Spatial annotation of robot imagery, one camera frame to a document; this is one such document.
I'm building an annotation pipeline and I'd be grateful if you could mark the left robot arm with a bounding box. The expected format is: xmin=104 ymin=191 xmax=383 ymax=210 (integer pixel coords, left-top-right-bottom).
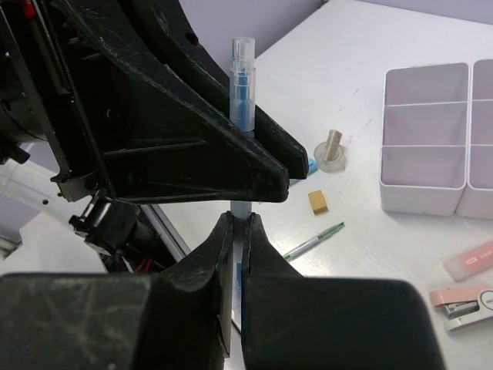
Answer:
xmin=1 ymin=1 xmax=308 ymax=270

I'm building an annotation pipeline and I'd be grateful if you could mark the pink eraser case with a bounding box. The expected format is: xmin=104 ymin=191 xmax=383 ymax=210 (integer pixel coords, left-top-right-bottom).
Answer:
xmin=444 ymin=242 xmax=492 ymax=281

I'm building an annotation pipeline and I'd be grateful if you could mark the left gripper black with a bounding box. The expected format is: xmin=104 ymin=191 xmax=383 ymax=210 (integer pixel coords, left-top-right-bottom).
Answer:
xmin=0 ymin=0 xmax=201 ymax=201

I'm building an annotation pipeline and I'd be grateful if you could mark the clear tape dispenser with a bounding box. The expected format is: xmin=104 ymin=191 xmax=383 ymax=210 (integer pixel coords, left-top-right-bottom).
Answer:
xmin=314 ymin=129 xmax=346 ymax=173

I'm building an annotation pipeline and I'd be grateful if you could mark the right white divided container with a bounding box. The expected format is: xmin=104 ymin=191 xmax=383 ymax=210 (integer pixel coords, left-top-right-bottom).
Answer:
xmin=457 ymin=59 xmax=492 ymax=220

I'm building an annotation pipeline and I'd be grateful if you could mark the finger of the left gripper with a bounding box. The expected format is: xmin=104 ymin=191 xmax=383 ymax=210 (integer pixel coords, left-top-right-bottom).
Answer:
xmin=129 ymin=0 xmax=308 ymax=180
xmin=61 ymin=1 xmax=289 ymax=204

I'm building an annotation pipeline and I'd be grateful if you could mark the left white divided container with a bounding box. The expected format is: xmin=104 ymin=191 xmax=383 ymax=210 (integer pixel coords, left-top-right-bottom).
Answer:
xmin=379 ymin=62 xmax=470 ymax=216

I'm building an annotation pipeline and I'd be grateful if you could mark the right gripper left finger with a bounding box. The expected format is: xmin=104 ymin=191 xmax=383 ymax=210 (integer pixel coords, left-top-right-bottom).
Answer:
xmin=1 ymin=213 xmax=233 ymax=369

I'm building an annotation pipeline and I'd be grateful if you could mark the tan eraser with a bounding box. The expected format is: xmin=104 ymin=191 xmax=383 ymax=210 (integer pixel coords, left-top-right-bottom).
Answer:
xmin=307 ymin=190 xmax=328 ymax=215

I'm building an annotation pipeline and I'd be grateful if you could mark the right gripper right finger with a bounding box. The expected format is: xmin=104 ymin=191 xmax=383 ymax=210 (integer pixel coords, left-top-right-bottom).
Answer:
xmin=241 ymin=214 xmax=445 ymax=369

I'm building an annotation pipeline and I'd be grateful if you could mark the pink mini stapler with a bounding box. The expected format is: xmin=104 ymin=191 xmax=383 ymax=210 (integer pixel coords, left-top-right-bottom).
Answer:
xmin=429 ymin=284 xmax=492 ymax=332

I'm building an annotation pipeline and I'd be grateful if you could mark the white divided container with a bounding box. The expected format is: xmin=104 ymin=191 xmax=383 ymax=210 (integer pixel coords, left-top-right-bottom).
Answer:
xmin=457 ymin=59 xmax=492 ymax=220
xmin=379 ymin=62 xmax=470 ymax=216

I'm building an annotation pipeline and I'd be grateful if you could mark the clear pen cap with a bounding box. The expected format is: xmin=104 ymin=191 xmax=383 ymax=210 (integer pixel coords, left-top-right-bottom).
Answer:
xmin=231 ymin=37 xmax=256 ymax=74

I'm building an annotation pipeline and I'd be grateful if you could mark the blue highlighter pen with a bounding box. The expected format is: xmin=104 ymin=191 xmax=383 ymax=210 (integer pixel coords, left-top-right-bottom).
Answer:
xmin=230 ymin=59 xmax=255 ymax=327

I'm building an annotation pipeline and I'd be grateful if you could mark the green gel pen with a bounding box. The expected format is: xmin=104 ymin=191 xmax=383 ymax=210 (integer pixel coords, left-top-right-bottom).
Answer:
xmin=283 ymin=222 xmax=345 ymax=261

